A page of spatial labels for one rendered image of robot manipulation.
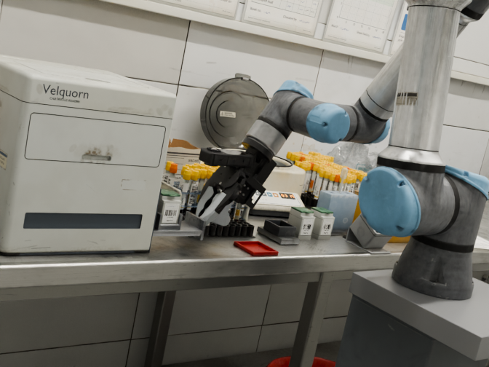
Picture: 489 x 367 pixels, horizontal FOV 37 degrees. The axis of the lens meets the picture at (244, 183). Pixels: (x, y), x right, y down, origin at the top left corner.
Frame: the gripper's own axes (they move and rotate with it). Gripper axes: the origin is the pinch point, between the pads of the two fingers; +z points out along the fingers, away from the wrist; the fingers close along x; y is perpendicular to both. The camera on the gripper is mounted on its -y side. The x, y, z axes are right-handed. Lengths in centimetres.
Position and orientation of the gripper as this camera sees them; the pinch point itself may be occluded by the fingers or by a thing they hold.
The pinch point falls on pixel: (197, 221)
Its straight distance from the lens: 145.1
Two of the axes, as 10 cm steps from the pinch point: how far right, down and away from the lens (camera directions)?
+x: -5.9, -2.7, 7.6
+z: -5.6, 8.1, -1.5
